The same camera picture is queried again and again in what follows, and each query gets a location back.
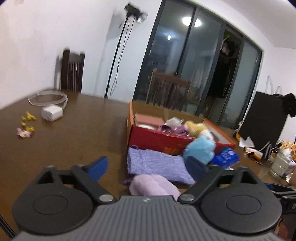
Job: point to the blue plush toy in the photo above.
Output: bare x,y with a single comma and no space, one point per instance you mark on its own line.
198,149

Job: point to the lavender knit cloth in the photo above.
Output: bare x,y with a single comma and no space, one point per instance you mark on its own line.
155,163

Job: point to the dark wooden chair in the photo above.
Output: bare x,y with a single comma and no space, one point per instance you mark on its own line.
72,71
170,90

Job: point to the hanging clothes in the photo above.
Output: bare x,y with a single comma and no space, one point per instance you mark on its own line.
227,67

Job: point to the glass cup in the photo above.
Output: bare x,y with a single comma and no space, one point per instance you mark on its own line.
279,165

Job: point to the black paper bag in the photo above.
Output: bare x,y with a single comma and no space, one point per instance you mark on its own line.
261,120

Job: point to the white round sponge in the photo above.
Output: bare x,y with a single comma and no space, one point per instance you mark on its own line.
145,126

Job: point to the white crumpled wrapper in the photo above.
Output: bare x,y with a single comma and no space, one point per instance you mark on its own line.
246,142

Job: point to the studio light on stand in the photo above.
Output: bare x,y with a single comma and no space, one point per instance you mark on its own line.
122,46

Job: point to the white charger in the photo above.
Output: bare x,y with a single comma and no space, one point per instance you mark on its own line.
52,113

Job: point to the blue packet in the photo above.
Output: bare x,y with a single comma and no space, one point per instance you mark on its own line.
225,157

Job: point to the white plush sheep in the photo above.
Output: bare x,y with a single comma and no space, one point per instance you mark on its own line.
207,134

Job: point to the orange tube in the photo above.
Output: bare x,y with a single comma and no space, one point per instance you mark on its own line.
255,157

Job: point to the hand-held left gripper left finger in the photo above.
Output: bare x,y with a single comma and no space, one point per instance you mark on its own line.
98,168

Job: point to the sliding glass door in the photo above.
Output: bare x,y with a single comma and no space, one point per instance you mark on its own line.
196,58

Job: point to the black garment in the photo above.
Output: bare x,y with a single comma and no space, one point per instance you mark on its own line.
289,104

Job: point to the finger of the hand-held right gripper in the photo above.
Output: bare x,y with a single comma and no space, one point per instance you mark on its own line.
285,191

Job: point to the red cardboard box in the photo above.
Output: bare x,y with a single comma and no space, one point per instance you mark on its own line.
152,141

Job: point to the lavender fuzzy cloth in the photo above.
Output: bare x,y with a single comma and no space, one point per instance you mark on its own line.
152,186

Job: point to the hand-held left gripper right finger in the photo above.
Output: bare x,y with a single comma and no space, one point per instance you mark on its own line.
196,168

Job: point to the scattered yellow petals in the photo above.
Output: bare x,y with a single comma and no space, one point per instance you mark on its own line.
26,126

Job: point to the yellow plush toy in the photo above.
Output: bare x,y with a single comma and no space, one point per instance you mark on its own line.
195,127

